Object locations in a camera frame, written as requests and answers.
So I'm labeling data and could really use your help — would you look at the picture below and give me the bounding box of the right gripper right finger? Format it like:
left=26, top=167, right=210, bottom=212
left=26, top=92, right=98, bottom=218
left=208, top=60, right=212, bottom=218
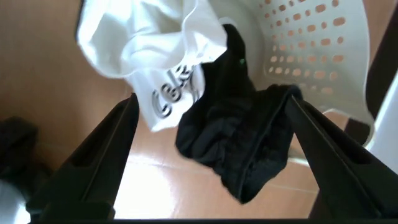
left=284, top=95, right=398, bottom=220

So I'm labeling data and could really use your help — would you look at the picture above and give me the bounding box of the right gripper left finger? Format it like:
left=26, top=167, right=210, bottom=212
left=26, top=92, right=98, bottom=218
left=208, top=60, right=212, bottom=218
left=25, top=92, right=141, bottom=220

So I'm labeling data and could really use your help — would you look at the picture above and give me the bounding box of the white printed garment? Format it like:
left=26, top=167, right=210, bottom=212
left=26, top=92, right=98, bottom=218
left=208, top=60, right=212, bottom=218
left=76, top=0, right=228, bottom=133

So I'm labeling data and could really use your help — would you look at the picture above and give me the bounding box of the white laundry basket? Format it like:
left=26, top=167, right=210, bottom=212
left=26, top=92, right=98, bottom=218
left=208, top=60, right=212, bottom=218
left=211, top=0, right=376, bottom=166

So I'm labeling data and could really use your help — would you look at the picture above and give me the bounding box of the black garment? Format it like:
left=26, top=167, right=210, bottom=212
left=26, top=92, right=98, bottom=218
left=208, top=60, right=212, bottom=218
left=175, top=23, right=304, bottom=205

